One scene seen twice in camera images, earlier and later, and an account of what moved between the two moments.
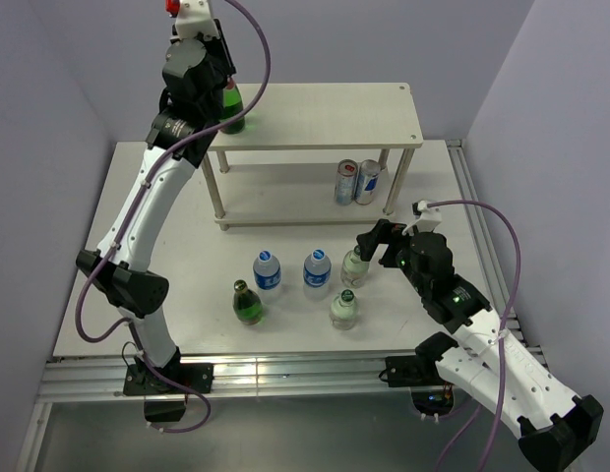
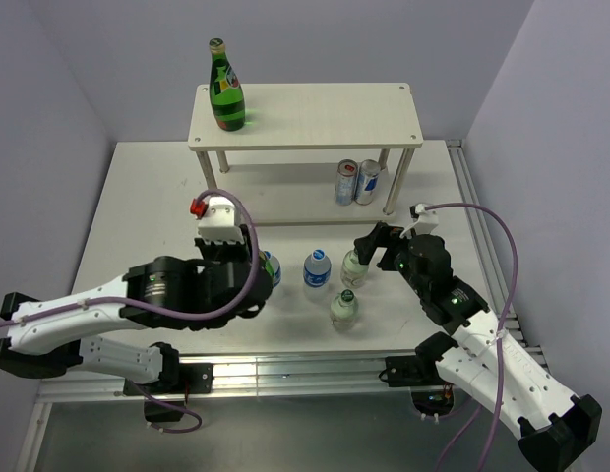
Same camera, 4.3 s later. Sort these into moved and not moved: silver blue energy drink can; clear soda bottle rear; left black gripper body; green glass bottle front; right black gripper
Moved: left black gripper body; green glass bottle front
Not moved: clear soda bottle rear; silver blue energy drink can; right black gripper
